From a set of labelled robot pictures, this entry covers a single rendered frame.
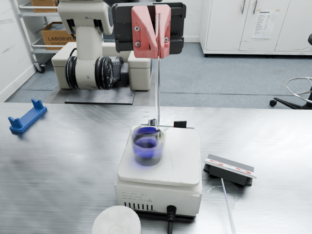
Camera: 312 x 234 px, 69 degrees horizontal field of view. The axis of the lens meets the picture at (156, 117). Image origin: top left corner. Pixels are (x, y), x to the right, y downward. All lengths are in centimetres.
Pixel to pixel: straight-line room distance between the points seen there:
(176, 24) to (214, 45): 253
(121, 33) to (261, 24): 265
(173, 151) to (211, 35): 252
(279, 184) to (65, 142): 44
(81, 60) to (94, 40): 12
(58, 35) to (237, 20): 190
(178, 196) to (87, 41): 97
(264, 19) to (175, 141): 263
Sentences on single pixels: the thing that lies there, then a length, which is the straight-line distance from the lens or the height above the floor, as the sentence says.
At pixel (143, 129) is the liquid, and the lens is 34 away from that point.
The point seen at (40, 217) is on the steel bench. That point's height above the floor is 75.
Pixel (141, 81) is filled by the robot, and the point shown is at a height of 44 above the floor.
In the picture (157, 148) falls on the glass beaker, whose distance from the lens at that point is 31.
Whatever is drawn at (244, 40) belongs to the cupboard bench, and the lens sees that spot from 294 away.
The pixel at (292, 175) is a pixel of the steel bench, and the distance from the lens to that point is 52.
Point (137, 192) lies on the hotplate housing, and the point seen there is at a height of 81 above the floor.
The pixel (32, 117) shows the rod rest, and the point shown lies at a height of 76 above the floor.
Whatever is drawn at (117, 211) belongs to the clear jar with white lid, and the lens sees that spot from 32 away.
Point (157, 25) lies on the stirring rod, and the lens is 26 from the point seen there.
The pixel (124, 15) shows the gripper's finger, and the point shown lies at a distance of 33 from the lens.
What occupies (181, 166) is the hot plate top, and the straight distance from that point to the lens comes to 35.
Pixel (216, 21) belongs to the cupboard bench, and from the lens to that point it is 280.
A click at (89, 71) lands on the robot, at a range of 115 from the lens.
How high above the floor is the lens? 110
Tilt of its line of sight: 37 degrees down
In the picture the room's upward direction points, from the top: straight up
